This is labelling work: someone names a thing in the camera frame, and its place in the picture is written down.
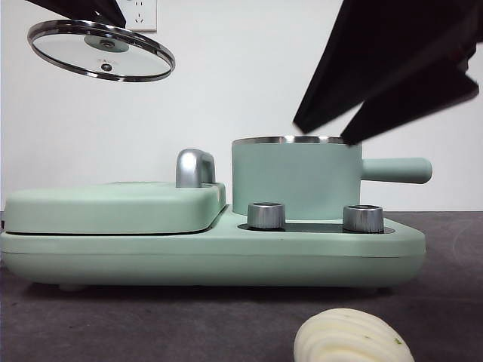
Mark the silver control knob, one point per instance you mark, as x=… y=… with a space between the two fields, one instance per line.
x=363 y=218
x=266 y=216

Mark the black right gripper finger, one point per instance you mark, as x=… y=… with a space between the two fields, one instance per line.
x=415 y=105
x=370 y=56

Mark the green griddle lid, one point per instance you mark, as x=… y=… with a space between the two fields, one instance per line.
x=113 y=211

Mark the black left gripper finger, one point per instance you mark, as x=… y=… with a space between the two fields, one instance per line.
x=79 y=4
x=115 y=15

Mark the green breakfast machine base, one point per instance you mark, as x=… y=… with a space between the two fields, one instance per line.
x=226 y=256

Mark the white wall socket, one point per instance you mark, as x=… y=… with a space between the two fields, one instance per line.
x=145 y=17

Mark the glass pot lid green knob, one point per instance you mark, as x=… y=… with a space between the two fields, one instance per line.
x=105 y=44

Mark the ridged white steamed bun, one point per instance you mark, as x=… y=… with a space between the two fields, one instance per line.
x=351 y=339

